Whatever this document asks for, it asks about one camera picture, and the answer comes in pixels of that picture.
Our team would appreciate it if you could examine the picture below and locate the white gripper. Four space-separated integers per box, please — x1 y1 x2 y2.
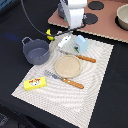
60 0 87 29

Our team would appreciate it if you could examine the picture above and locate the yellow toy banana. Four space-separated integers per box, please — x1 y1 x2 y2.
46 29 55 41

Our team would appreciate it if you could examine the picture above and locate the yellow toy box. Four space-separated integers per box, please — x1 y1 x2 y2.
24 77 46 91

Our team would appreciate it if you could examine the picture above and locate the light blue toy carton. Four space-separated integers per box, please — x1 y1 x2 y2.
74 35 88 53

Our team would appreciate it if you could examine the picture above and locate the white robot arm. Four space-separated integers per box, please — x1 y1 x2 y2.
60 0 87 29

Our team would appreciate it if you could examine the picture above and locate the dark grey pot on stove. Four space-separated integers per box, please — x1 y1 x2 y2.
58 3 66 19

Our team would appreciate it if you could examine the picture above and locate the beige bowl on stove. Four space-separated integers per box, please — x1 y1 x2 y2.
117 4 128 30

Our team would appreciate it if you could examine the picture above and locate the round wooden plate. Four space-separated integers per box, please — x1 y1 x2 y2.
54 55 82 78

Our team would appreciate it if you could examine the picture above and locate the woven beige placemat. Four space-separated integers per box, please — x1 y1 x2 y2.
12 34 113 128

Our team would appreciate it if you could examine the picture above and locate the knife with wooden handle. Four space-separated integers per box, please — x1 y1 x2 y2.
57 49 96 63

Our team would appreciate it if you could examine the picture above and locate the grey pot with handle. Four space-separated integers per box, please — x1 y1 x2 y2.
22 37 50 65

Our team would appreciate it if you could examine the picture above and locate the fork with wooden handle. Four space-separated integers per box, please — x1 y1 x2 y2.
44 70 84 89

